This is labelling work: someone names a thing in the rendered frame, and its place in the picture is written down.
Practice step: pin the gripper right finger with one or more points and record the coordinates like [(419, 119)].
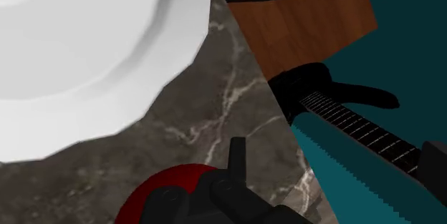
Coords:
[(238, 167)]

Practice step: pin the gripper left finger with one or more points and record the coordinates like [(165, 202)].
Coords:
[(167, 204)]

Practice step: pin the red round object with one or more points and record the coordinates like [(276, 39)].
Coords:
[(164, 179)]

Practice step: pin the black guitar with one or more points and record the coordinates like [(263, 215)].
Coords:
[(352, 118)]

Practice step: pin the brown wooden cabinet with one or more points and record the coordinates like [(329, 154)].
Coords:
[(300, 31)]

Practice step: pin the white plate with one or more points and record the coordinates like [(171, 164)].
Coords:
[(80, 52)]

